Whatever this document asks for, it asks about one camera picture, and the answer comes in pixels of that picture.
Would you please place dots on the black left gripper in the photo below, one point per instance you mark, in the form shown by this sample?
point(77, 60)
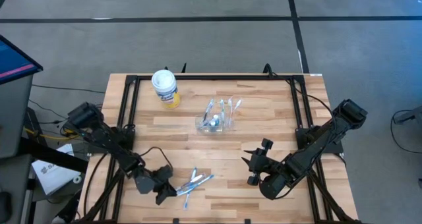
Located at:
point(145, 184)

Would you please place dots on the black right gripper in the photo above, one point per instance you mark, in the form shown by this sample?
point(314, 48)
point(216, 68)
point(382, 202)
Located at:
point(260, 166)

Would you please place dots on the teal mouthwash bottle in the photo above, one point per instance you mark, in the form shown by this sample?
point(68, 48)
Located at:
point(216, 117)
point(213, 122)

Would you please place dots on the purple toothbrush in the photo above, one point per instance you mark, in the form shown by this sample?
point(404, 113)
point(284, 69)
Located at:
point(208, 110)

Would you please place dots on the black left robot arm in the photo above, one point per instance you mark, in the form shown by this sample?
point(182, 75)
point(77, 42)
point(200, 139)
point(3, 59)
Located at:
point(99, 135)

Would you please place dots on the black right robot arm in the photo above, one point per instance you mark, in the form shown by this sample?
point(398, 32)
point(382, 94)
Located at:
point(313, 141)

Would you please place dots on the clear acrylic organizer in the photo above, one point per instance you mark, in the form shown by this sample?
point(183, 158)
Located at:
point(214, 128)

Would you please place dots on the white tape roll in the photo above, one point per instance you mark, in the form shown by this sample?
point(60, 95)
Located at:
point(78, 179)

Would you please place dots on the Lysol wipes canister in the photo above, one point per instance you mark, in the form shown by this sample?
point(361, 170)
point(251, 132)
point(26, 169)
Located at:
point(163, 85)

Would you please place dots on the white printed booklet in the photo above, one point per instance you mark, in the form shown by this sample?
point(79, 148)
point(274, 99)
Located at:
point(52, 171)

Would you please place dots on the black computer mouse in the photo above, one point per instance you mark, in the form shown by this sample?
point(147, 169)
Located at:
point(5, 207)

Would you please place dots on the grey desk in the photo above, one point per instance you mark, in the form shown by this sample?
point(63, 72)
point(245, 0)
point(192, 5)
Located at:
point(13, 118)

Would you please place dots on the monitor with blue screen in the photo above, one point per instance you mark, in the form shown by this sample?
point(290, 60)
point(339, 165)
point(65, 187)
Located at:
point(13, 59)

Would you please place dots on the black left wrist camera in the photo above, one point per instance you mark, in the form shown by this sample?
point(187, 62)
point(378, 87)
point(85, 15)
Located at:
point(163, 174)

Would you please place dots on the black aluminium table frame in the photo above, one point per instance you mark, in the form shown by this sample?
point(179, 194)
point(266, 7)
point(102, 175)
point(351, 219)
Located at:
point(214, 77)

